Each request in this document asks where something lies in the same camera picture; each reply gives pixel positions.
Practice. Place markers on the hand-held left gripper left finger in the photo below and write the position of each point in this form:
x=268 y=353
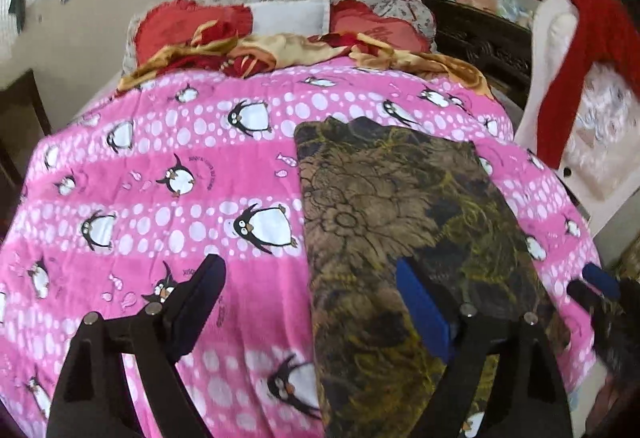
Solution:
x=195 y=303

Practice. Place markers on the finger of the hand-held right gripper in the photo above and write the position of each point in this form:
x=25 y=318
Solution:
x=602 y=280
x=580 y=293

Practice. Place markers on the red cloth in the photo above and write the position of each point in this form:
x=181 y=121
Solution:
x=570 y=83

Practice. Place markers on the brown floral patterned garment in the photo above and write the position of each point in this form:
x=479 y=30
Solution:
x=375 y=198

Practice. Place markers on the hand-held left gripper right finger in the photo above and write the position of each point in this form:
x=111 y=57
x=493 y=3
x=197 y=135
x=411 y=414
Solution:
x=425 y=303

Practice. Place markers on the dark carved wooden cabinet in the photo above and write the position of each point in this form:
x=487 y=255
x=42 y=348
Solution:
x=480 y=43

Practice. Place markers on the white chair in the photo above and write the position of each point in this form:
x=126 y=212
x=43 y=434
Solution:
x=560 y=33

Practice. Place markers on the dark wooden door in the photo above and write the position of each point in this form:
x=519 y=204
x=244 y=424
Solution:
x=25 y=118

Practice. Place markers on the pink penguin print blanket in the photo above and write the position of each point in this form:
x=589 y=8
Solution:
x=175 y=218

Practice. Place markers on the gold and red satin blanket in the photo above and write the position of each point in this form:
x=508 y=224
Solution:
x=280 y=48

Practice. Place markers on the red fringed pillow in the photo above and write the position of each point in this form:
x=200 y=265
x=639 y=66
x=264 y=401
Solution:
x=370 y=25
x=165 y=25

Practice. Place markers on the white small pillow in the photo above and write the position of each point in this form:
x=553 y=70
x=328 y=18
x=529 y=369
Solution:
x=290 y=15

